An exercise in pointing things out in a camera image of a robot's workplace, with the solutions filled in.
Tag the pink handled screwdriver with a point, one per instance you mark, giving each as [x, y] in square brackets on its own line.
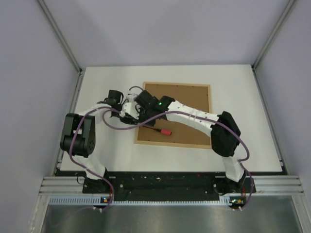
[162, 131]

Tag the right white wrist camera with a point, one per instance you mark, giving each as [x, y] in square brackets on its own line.
[129, 107]

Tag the aluminium rail beam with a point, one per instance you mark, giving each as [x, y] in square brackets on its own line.
[265, 185]

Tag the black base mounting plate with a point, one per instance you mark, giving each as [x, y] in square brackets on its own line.
[167, 186]

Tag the left aluminium corner post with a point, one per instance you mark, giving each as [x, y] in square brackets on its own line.
[58, 34]

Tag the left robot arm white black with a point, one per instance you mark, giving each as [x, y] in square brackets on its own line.
[79, 134]

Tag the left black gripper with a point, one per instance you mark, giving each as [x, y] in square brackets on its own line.
[128, 120]

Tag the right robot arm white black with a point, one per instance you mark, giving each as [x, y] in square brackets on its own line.
[222, 129]

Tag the right aluminium corner post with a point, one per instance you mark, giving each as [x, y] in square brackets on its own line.
[274, 33]

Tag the aluminium corner post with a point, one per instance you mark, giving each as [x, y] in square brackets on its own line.
[274, 33]
[58, 34]

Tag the grey slotted cable duct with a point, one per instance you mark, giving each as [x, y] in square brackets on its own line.
[101, 201]

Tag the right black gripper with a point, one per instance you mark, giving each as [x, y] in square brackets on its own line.
[140, 111]

